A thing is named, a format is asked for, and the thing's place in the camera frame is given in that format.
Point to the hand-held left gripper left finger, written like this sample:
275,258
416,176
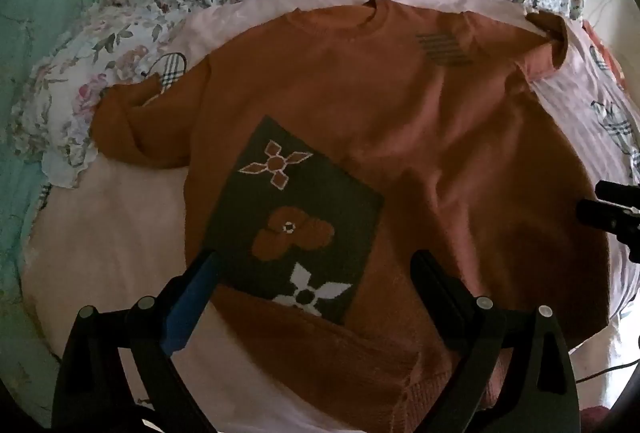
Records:
186,308

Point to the pink plaid-heart bed sheet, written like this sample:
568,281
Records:
115,223

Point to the floral ruffled pillow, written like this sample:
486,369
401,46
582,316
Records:
80,103

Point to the orange knit sweater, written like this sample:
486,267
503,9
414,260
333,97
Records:
400,123

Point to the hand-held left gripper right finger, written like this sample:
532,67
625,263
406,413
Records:
442,308

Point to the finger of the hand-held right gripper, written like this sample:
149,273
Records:
620,192
600,213

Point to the teal printed sheet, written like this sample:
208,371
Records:
30,63

